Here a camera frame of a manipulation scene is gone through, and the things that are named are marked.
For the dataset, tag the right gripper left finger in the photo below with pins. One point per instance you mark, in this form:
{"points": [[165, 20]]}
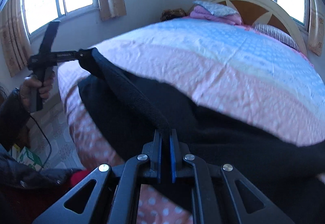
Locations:
{"points": [[153, 151]]}

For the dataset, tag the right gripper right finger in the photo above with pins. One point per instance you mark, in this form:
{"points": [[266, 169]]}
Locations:
{"points": [[179, 168]]}

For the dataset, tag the black pants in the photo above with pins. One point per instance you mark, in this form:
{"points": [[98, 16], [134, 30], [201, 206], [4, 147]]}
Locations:
{"points": [[238, 173]]}

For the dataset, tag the person's left forearm dark sleeve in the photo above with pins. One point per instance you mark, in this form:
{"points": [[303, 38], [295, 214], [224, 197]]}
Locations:
{"points": [[25, 192]]}

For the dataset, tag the person's left hand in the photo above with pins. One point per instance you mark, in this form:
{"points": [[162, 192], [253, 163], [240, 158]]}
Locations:
{"points": [[32, 89]]}

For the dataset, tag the beige curtain side left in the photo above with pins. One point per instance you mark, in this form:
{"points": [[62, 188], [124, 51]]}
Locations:
{"points": [[14, 37]]}

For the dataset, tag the green white box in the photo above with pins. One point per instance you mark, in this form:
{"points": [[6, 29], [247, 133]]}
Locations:
{"points": [[26, 157]]}

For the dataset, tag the brown plush toy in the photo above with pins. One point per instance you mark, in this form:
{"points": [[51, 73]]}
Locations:
{"points": [[168, 15]]}

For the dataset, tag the folded pink blanket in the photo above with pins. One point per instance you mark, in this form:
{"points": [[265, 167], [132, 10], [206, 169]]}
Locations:
{"points": [[201, 13]]}

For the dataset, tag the grey patterned pillow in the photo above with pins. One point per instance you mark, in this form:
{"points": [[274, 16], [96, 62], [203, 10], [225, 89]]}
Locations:
{"points": [[218, 10]]}

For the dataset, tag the striped pillow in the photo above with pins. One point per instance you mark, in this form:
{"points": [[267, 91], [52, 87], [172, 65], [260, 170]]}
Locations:
{"points": [[277, 34]]}

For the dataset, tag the cream wooden headboard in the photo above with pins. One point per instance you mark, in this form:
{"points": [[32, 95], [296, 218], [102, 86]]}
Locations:
{"points": [[266, 12]]}

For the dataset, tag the beige curtain far right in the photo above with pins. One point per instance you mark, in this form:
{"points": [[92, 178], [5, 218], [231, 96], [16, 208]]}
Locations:
{"points": [[316, 27]]}

